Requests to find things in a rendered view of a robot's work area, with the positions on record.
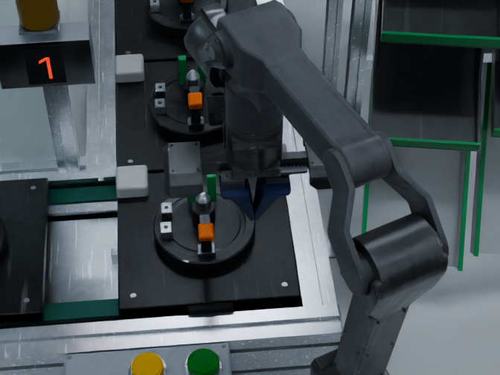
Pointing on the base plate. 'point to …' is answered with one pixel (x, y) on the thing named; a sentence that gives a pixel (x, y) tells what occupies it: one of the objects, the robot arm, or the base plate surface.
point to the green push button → (202, 362)
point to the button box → (179, 363)
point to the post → (62, 128)
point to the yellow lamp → (37, 13)
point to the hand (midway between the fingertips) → (254, 196)
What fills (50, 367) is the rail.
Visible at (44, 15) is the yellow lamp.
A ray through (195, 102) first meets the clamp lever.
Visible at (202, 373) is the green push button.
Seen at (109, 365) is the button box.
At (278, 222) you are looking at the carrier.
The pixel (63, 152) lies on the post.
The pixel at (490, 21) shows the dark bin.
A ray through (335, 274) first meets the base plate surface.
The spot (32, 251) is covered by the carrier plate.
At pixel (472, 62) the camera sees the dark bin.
